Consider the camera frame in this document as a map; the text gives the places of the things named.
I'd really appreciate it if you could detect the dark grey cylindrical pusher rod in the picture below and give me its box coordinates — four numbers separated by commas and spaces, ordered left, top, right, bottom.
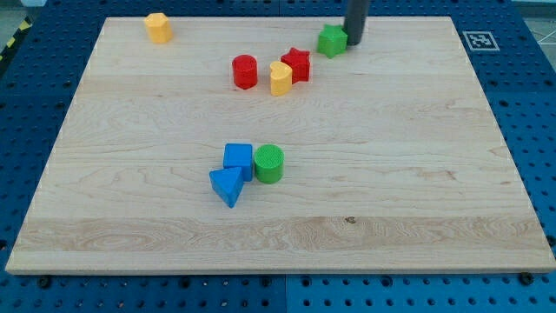
343, 0, 371, 46

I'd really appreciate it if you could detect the blue cube block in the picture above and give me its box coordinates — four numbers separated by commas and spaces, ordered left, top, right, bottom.
222, 143, 253, 182

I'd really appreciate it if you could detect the yellow hexagon block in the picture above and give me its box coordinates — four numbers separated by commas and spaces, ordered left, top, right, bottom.
143, 12, 173, 43

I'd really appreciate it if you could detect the yellow heart block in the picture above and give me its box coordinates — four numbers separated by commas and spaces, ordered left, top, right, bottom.
269, 61, 293, 97

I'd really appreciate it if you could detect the red star block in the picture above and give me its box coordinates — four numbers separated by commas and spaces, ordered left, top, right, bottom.
281, 47, 311, 83

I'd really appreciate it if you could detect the green cylinder block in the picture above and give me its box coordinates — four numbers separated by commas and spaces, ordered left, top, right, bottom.
255, 144, 285, 183

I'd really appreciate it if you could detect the blue triangle block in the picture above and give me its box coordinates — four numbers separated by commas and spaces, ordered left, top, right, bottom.
209, 167, 244, 208

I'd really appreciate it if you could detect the red cylinder block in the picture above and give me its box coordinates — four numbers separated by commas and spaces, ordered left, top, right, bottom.
232, 55, 258, 90

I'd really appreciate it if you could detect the light wooden board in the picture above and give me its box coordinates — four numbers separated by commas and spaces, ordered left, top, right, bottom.
6, 17, 555, 275

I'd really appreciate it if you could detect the white fiducial marker tag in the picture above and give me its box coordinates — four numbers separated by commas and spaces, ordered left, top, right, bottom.
463, 30, 500, 51

